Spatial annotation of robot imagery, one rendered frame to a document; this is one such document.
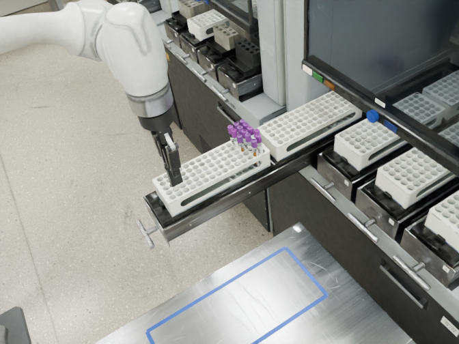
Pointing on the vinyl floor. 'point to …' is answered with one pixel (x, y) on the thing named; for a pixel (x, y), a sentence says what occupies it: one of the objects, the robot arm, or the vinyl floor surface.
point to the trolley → (269, 303)
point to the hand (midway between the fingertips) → (173, 173)
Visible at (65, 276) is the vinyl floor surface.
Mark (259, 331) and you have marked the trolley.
